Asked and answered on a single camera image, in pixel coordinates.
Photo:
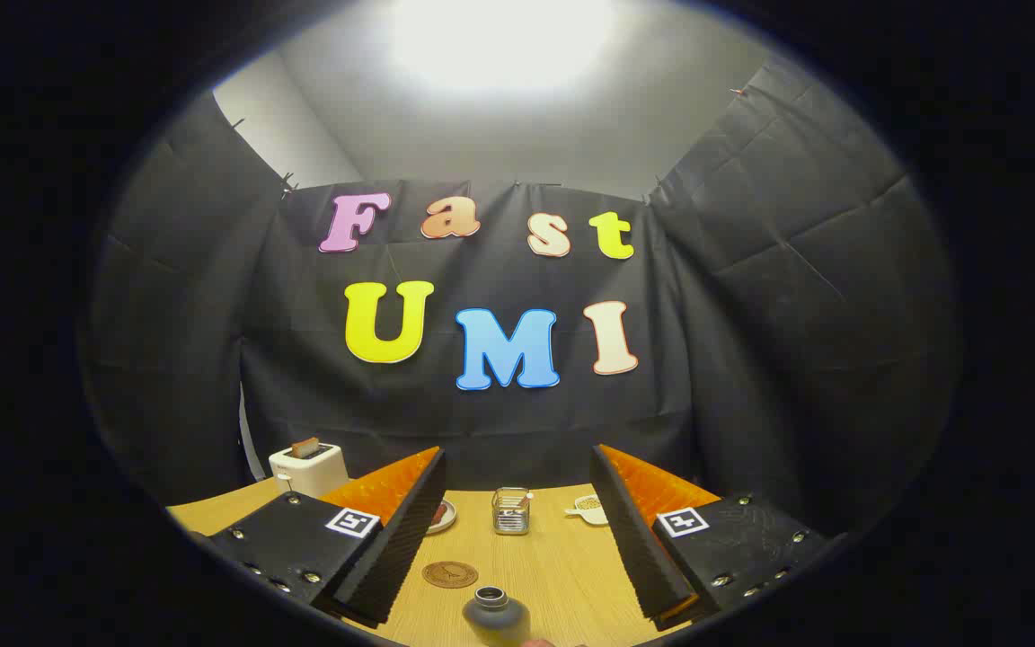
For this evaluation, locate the toast slice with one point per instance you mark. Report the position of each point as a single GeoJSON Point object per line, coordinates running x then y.
{"type": "Point", "coordinates": [305, 447]}

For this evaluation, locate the small white plate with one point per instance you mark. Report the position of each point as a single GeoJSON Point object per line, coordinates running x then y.
{"type": "Point", "coordinates": [447, 519]}

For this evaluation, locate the black backdrop cloth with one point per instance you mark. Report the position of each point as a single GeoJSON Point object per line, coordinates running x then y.
{"type": "Point", "coordinates": [751, 314]}

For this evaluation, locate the white toaster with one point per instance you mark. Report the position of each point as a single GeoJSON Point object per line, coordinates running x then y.
{"type": "Point", "coordinates": [311, 472]}

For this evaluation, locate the brown meat slice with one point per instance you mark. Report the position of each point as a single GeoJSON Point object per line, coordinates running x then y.
{"type": "Point", "coordinates": [439, 514]}

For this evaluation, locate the silver juice bottle green label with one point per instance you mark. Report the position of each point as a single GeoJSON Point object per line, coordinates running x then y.
{"type": "Point", "coordinates": [495, 615]}

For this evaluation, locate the wooden table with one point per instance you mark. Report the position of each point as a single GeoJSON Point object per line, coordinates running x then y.
{"type": "Point", "coordinates": [562, 575]}

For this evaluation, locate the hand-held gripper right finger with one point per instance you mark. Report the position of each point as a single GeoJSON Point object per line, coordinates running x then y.
{"type": "Point", "coordinates": [634, 539]}

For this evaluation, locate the round brown coaster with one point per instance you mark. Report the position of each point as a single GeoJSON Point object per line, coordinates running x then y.
{"type": "Point", "coordinates": [450, 575]}

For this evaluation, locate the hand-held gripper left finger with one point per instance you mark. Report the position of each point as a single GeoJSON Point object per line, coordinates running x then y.
{"type": "Point", "coordinates": [396, 548]}

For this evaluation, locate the white divided condiment dish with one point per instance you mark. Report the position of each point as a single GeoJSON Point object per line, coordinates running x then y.
{"type": "Point", "coordinates": [591, 509]}

